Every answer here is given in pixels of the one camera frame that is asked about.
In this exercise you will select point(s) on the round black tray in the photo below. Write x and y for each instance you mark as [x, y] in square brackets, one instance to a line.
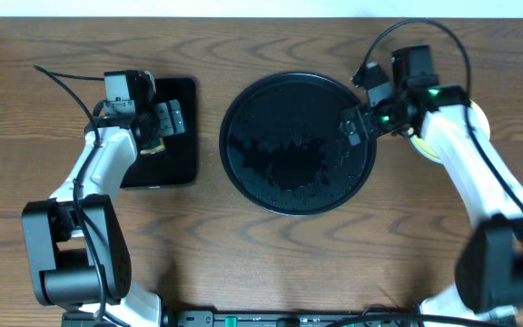
[282, 148]

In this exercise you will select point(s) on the yellow green sponge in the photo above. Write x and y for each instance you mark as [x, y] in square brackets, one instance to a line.
[154, 147]

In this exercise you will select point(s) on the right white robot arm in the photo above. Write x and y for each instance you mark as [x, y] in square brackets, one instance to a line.
[489, 273]

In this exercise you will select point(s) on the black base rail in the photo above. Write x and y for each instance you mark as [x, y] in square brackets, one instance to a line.
[239, 319]

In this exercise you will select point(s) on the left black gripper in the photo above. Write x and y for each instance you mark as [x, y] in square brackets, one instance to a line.
[169, 118]

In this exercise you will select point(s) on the black rectangular tray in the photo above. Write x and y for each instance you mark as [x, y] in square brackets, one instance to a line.
[177, 163]

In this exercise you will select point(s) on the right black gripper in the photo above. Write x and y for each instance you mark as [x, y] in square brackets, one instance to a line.
[355, 125]

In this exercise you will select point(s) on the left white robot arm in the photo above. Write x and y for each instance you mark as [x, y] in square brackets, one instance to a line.
[77, 255]

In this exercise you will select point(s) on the yellow plate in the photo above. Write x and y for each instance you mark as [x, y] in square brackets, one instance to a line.
[425, 150]

